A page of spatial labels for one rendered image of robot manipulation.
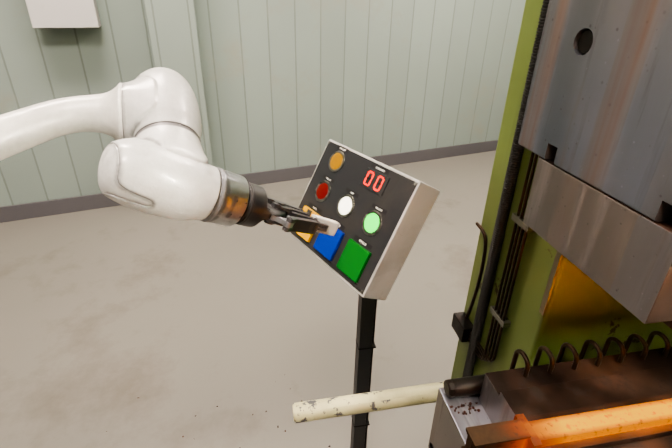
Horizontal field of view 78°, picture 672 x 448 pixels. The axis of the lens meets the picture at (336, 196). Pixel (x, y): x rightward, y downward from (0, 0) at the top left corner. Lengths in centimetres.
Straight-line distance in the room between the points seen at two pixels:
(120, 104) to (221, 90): 280
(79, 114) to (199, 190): 23
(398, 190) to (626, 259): 52
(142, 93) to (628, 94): 64
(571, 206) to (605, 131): 9
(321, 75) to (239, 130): 85
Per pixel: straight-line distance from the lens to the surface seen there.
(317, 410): 113
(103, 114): 74
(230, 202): 67
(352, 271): 94
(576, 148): 54
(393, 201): 90
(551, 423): 73
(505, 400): 76
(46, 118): 74
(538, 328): 89
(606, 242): 51
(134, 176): 61
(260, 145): 368
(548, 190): 57
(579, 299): 88
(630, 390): 86
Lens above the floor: 154
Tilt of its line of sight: 26 degrees down
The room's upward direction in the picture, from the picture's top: 1 degrees clockwise
